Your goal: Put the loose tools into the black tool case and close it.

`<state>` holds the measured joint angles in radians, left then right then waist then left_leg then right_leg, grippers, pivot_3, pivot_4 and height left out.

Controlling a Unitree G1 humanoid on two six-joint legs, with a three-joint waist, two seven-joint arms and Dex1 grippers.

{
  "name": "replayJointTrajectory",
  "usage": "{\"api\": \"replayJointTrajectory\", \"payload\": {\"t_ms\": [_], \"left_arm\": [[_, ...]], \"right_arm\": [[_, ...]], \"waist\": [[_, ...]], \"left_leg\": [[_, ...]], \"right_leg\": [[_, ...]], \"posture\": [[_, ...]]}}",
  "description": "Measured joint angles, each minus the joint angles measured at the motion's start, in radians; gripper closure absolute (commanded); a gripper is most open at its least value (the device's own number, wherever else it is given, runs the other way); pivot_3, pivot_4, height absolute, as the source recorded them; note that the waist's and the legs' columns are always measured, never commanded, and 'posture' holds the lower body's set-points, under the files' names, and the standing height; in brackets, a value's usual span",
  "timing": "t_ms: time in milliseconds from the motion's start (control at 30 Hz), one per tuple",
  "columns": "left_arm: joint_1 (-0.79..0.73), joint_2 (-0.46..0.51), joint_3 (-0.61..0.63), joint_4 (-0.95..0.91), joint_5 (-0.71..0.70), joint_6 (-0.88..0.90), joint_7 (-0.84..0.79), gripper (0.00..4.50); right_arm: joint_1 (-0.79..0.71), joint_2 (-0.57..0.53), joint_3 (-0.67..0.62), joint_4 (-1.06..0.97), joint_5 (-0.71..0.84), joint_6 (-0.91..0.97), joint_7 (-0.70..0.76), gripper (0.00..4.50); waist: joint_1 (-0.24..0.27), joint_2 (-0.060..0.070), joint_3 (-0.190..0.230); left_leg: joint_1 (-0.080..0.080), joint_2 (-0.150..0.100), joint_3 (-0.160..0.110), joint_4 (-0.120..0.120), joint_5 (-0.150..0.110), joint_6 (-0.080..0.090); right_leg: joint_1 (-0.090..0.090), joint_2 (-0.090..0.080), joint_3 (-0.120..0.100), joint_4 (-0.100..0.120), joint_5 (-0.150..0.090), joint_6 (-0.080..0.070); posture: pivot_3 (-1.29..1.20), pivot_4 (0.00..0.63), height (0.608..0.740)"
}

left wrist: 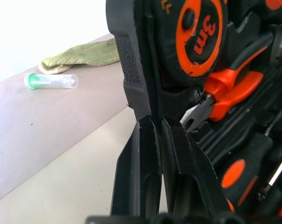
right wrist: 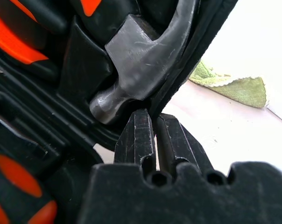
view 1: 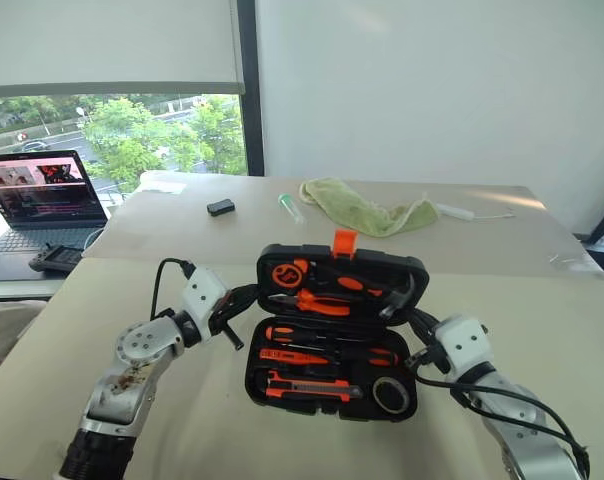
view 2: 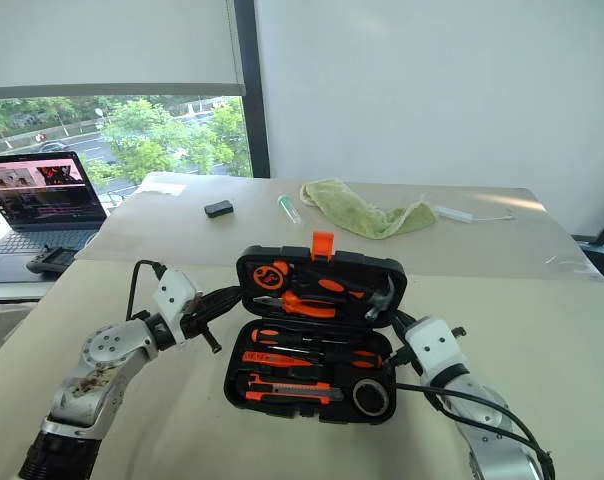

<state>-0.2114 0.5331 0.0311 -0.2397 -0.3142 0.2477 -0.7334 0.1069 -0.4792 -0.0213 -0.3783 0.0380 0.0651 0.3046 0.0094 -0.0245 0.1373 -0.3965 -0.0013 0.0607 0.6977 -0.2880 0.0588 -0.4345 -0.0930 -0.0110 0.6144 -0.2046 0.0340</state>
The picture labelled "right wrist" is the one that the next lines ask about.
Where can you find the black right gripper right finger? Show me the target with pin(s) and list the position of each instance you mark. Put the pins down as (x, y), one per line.
(178, 142)

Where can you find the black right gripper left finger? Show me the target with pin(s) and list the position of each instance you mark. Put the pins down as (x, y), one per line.
(137, 137)

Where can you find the black plastic tool case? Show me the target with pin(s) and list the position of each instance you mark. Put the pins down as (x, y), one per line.
(80, 58)

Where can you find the silver shaft screwdriver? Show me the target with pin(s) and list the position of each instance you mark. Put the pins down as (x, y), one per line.
(46, 213)

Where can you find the green towel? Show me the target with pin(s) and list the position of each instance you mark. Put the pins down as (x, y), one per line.
(243, 93)

